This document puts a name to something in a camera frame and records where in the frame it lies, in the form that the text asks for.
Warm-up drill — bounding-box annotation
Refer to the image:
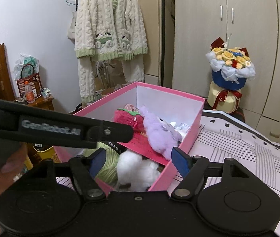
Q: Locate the green yarn ball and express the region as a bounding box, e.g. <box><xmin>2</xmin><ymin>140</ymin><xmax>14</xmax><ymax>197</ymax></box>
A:
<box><xmin>82</xmin><ymin>142</ymin><xmax>127</xmax><ymax>186</ymax></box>

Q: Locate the blue wet wipes pack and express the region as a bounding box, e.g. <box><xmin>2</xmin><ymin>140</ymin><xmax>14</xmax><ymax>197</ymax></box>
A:
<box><xmin>170</xmin><ymin>121</ymin><xmax>191</xmax><ymax>139</ymax></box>

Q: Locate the purple plush toy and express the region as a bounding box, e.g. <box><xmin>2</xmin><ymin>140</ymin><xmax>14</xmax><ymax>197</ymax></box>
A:
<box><xmin>139</xmin><ymin>106</ymin><xmax>182</xmax><ymax>161</ymax></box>

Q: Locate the white plush cat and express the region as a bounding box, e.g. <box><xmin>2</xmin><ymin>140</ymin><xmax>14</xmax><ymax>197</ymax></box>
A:
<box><xmin>116</xmin><ymin>149</ymin><xmax>161</xmax><ymax>192</ymax></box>

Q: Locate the pink cardboard box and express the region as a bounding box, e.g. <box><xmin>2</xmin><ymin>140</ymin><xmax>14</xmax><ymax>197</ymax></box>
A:
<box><xmin>53</xmin><ymin>81</ymin><xmax>206</xmax><ymax>195</ymax></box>

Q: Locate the red envelope card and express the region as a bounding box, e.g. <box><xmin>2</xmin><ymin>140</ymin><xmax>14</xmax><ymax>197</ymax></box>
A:
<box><xmin>120</xmin><ymin>132</ymin><xmax>169</xmax><ymax>166</ymax></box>

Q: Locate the red strawberry plush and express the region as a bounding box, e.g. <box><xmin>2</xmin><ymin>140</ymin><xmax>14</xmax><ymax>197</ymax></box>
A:
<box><xmin>114</xmin><ymin>109</ymin><xmax>145</xmax><ymax>132</ymax></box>

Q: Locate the pink floral scrunchie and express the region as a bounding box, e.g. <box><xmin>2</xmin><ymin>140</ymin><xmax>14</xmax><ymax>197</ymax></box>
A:
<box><xmin>124</xmin><ymin>104</ymin><xmax>139</xmax><ymax>113</ymax></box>

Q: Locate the orange drink bottle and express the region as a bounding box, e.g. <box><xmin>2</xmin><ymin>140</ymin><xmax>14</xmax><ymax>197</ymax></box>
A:
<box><xmin>24</xmin><ymin>81</ymin><xmax>35</xmax><ymax>103</ymax></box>

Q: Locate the yellow bin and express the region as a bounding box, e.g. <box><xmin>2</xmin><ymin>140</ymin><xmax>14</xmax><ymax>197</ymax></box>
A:
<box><xmin>24</xmin><ymin>143</ymin><xmax>60</xmax><ymax>170</ymax></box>

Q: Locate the wooden nightstand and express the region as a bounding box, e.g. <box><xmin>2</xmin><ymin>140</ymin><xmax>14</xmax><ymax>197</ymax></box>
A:
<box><xmin>14</xmin><ymin>95</ymin><xmax>54</xmax><ymax>111</ymax></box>

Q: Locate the wooden bed headboard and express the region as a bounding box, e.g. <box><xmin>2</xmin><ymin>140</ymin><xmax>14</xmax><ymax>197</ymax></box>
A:
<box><xmin>0</xmin><ymin>43</ymin><xmax>15</xmax><ymax>101</ymax></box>

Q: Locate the brown patterned basket bag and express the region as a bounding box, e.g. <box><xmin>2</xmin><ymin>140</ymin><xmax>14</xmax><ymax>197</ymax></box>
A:
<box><xmin>16</xmin><ymin>64</ymin><xmax>42</xmax><ymax>97</ymax></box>

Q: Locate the flower bouquet blue wrap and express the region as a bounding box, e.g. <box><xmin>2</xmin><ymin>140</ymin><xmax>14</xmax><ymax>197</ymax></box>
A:
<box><xmin>206</xmin><ymin>37</ymin><xmax>256</xmax><ymax>110</ymax></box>

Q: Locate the cream knitted cardigan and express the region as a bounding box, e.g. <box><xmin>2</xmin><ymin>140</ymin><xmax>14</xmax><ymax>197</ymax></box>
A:
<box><xmin>73</xmin><ymin>0</ymin><xmax>149</xmax><ymax>105</ymax></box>

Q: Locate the beige wardrobe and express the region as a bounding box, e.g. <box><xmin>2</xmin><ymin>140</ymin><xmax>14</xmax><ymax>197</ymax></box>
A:
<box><xmin>172</xmin><ymin>0</ymin><xmax>280</xmax><ymax>144</ymax></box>

